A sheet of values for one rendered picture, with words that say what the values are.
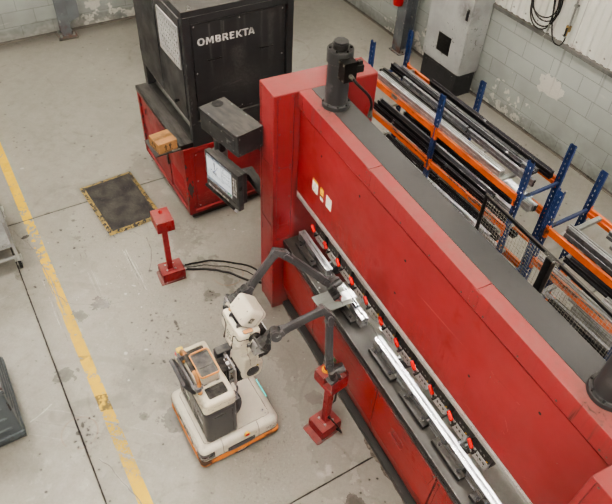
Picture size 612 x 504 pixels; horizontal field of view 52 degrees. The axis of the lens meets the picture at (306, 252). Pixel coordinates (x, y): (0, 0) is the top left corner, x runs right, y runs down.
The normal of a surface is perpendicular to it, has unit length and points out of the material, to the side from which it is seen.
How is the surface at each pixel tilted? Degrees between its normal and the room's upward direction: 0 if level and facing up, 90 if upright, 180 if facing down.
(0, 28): 90
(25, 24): 90
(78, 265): 0
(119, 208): 0
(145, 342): 0
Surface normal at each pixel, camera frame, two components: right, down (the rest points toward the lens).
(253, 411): 0.04, -0.69
